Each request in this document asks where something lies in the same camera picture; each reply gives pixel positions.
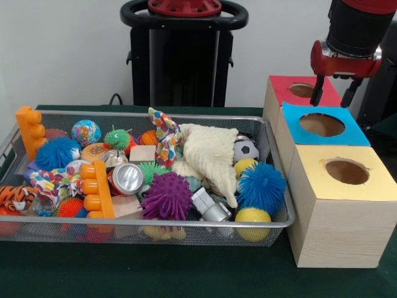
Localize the silver metal can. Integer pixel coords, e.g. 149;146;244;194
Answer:
104;158;145;194

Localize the orange toy building block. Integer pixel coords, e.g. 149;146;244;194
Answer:
77;161;115;219
15;106;48;163

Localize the small soccer ball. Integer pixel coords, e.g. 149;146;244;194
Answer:
233;138;260;163

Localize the purple spiky ball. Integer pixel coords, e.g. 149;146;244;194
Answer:
140;172;194;221

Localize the silver metal pipe fitting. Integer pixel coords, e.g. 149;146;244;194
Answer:
191;186;233;223

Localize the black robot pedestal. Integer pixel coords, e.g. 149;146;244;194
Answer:
120;0;250;107

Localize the green spiky monster toy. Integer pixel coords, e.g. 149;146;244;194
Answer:
103;127;133;152

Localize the large blue spiky ball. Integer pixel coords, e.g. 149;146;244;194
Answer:
236;162;287;215

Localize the shallow clear mesh bin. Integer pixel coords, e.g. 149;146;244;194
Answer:
0;111;296;248

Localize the wooden box with three holes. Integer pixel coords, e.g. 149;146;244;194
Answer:
263;75;397;269

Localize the green spiky ball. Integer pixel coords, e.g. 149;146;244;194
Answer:
138;161;163;187

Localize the yellow ball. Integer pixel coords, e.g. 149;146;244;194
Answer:
234;158;258;179
234;207;272;243

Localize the colourful patterned cloth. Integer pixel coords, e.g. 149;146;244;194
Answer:
147;107;184;168

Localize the black chair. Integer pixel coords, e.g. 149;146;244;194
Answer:
359;20;397;131

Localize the multicoloured swirl ball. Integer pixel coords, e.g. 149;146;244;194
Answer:
71;119;102;147

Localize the cream knitted cloth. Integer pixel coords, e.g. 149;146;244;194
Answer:
172;124;240;209

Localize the small blue spiky ball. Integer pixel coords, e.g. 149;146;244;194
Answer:
35;136;82;172

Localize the dark green table cloth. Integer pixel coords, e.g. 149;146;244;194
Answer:
0;104;397;298

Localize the orange tiger striped toy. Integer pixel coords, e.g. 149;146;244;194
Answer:
0;184;39;213

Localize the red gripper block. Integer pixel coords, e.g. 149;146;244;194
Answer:
310;40;384;109

